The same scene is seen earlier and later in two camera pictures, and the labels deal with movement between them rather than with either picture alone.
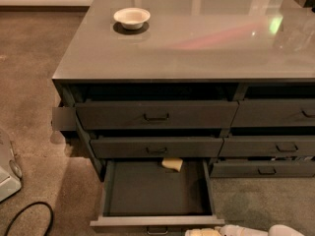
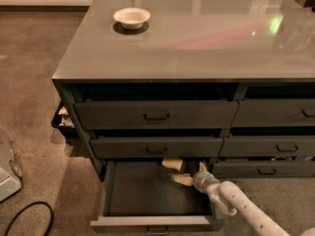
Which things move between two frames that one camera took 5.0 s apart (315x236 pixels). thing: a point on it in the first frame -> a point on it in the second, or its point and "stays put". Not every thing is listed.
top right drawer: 298,112 stays put
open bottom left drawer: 146,198 stays put
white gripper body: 233,231 -> 199,177
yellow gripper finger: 202,232 -> 183,178
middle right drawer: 268,146 stays put
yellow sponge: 172,163 stays put
